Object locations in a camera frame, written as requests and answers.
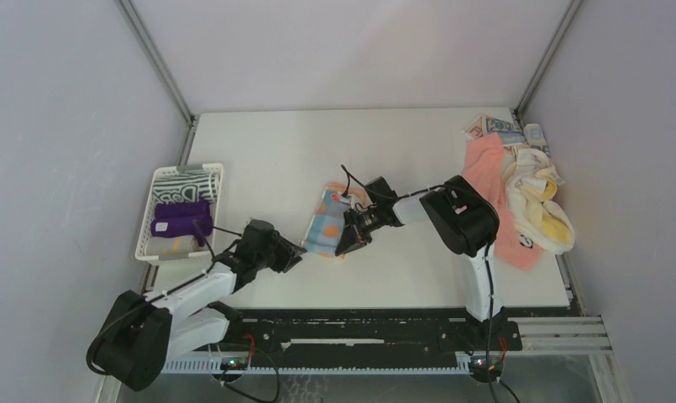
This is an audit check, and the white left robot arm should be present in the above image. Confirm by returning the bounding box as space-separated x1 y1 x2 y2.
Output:
86 219 306 391

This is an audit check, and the white cable duct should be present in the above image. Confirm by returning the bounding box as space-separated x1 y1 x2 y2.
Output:
159 356 472 375

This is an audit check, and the right base control board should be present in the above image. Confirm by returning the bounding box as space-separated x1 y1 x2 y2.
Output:
469 356 504 372

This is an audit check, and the orange polka dot towel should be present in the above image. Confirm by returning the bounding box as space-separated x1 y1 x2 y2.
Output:
301 182 368 259

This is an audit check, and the purple towel roll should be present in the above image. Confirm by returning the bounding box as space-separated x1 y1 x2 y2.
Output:
150 201 213 238

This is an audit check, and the pink towel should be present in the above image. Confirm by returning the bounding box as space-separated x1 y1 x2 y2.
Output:
462 133 543 271

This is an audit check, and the left aluminium frame post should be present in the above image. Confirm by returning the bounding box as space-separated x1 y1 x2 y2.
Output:
115 0 194 126

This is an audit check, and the white yellow towel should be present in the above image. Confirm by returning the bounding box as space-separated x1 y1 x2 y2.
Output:
503 148 575 255

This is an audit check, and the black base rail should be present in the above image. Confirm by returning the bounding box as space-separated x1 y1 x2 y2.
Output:
190 304 523 370

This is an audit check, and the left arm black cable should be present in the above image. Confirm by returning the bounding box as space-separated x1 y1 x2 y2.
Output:
85 220 249 376

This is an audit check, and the black white zebra towel roll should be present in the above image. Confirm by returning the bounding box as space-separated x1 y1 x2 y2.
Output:
150 171 220 204

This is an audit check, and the right aluminium frame post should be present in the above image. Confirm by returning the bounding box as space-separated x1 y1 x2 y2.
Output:
513 0 585 122

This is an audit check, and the blue patterned towel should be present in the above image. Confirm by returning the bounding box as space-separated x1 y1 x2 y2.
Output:
462 114 551 158

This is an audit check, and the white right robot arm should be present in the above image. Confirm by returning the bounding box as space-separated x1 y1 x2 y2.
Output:
335 175 503 349

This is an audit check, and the aluminium frame post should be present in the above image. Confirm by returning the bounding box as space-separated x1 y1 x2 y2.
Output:
115 0 194 126
513 0 585 122

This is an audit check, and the left base control board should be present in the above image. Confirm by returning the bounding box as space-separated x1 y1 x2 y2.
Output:
219 358 249 373

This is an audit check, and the base control board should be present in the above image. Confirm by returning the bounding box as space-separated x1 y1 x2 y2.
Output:
469 356 504 372
219 358 249 373

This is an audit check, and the grey yellow towel roll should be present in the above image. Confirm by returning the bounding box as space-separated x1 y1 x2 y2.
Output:
144 235 200 256

